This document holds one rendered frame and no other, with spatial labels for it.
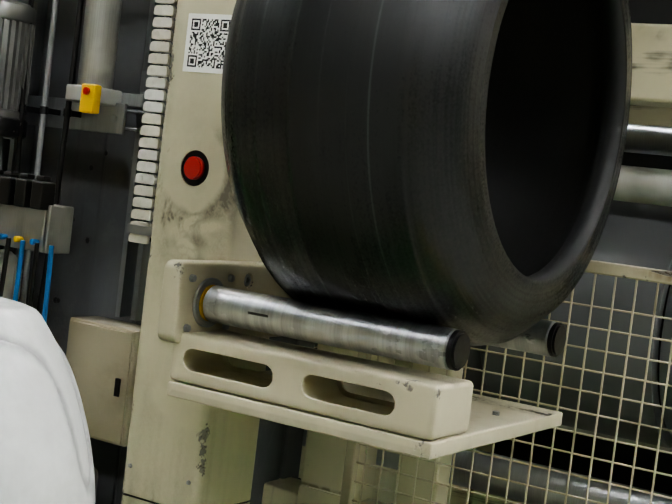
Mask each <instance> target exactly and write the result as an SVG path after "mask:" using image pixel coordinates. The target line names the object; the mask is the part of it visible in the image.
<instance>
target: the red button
mask: <svg viewBox="0 0 672 504"><path fill-rule="evenodd" d="M204 170H205V165H204V162H203V160H202V159H201V158H200V157H196V156H192V157H189V158H188V159H187V160H186V162H185V164H184V173H185V175H186V176H187V178H189V179H191V180H197V179H199V178H201V177H202V175H203V174H204Z"/></svg>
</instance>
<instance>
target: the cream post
mask: <svg viewBox="0 0 672 504"><path fill-rule="evenodd" d="M235 3H236V0H178V4H177V13H176V22H175V30H174V39H173V48H172V57H171V68H170V79H169V87H168V94H167V101H166V110H165V119H164V128H163V136H162V145H161V154H160V163H159V172H158V180H157V189H156V198H155V207H154V216H153V225H152V237H151V248H150V256H149V263H148V270H147V278H146V286H145V295H144V304H143V313H142V322H141V330H140V339H139V348H138V357H137V366H136V375H135V383H134V392H133V401H132V410H131V419H130V427H129V436H128V445H127V454H126V463H125V472H124V480H123V489H122V491H123V493H122V498H121V504H250V501H249V500H250V497H251V489H252V480H253V472H254V464H255V455H256V447H257V438H258V430H259V421H260V418H256V417H252V416H248V415H244V414H240V413H236V412H232V411H228V410H224V409H220V408H216V407H212V406H207V405H203V404H199V403H195V402H191V401H187V400H183V399H179V398H175V397H171V396H168V395H167V390H168V382H169V381H174V380H173V379H171V377H170V369H171V360H172V352H173V343H172V342H168V341H163V340H161V339H159V337H158V333H157V330H158V321H159V313H160V304H161V295H162V286H163V278H164V269H165V265H166V263H167V262H168V261H170V260H173V259H177V260H222V261H262V260H261V258H260V256H259V254H258V252H257V250H256V248H255V246H254V244H253V242H252V240H251V238H250V235H249V233H248V231H247V229H246V227H245V225H244V223H243V220H242V218H241V216H240V213H239V210H238V208H237V205H236V202H235V199H234V196H233V192H232V189H231V185H230V181H229V176H228V172H227V167H226V161H225V154H224V147H223V137H222V123H221V87H222V74H215V73H201V72H186V71H182V70H183V62H184V53H185V44H186V35H187V26H188V18H189V13H196V14H223V15H232V14H233V10H234V7H235ZM192 156H196V157H200V158H201V159H202V160H203V162H204V165H205V170H204V174H203V175H202V177H201V178H199V179H197V180H191V179H189V178H187V176H186V175H185V173H184V164H185V162H186V160H187V159H188V158H189V157H192Z"/></svg>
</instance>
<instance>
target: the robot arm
mask: <svg viewBox="0 0 672 504"><path fill-rule="evenodd" d="M0 504H95V475H94V464H93V455H92V448H91V441H90V436H89V430H88V425H87V421H86V416H85V412H84V408H83V404H82V400H81V397H80V393H79V390H78V386H77V383H76V380H75V377H74V374H73V372H72V369H71V367H70V364H69V362H68V360H67V358H66V356H65V354H64V352H63V351H62V349H61V348H60V346H59V345H58V343H57V342H56V341H55V339H54V337H53V335H52V333H51V331H50V329H49V327H48V326H47V324H46V322H45V321H44V319H43V317H42V316H41V314H40V313H39V312H38V311H37V310H36V309H34V308H33V307H31V306H28V305H26V304H23V303H20V302H17V301H14V300H10V299H7V298H2V297H0Z"/></svg>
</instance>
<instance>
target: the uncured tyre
mask: <svg viewBox="0 0 672 504"><path fill-rule="evenodd" d="M631 86H632V28H631V14H630V4H629V0H359V1H335V0H236V3H235V7H234V10H233V14H232V18H231V22H230V27H229V31H228V36H227V42H226V48H225V55H224V63H223V72H222V87H221V123H222V137H223V147H224V154H225V161H226V167H227V172H228V176H229V181H230V185H231V189H232V192H233V196H234V199H235V202H236V205H237V208H238V210H239V213H240V216H241V218H242V220H243V223H244V225H245V227H246V229H247V231H248V233H249V235H250V238H251V240H252V242H253V244H254V246H255V248H256V250H257V252H258V254H259V256H260V258H261V260H262V262H263V263H264V265H265V267H266V268H267V270H268V271H269V273H270V274H271V276H272V277H273V278H274V280H275V281H276V282H277V284H278V285H279V286H280V287H281V288H282V289H283V290H284V291H285V292H286V293H287V294H288V295H289V296H290V297H291V298H293V299H296V300H301V301H307V302H312V303H318V304H323V305H329V306H334V307H340V308H345V309H351V310H358V311H363V312H369V313H374V314H380V315H385V316H391V317H395V318H400V319H406V320H411V321H417V322H422V323H428V324H433V325H439V326H444V327H450V328H455V329H458V330H464V331H465V332H466V333H467V335H468V336H469V339H470V347H475V346H484V345H493V344H500V343H504V342H508V341H510V340H512V339H514V338H516V337H518V336H520V335H521V334H523V333H524V332H525V331H527V330H528V329H529V328H531V327H532V326H534V325H535V324H536V323H538V322H539V321H540V320H542V319H543V318H544V317H546V316H547V315H548V314H550V313H551V312H552V311H554V310H555V309H556V308H557V307H558V306H559V305H560V304H561V303H562V302H563V301H564V300H565V299H566V298H567V297H568V296H569V294H570V293H571V292H572V290H573V289H574V288H575V286H576V285H577V283H578V282H579V280H580V279H581V277H582V275H583V274H584V272H585V270H586V268H587V266H588V264H589V263H590V261H591V258H592V256H593V254H594V252H595V250H596V248H597V245H598V243H599V240H600V238H601V235H602V233H603V230H604V227H605V224H606V221H607V218H608V215H609V212H610V209H611V206H612V202H613V199H614V195H615V191H616V187H617V183H618V179H619V174H620V170H621V165H622V160H623V154H624V149H625V143H626V136H627V129H628V121H629V112H630V100H631Z"/></svg>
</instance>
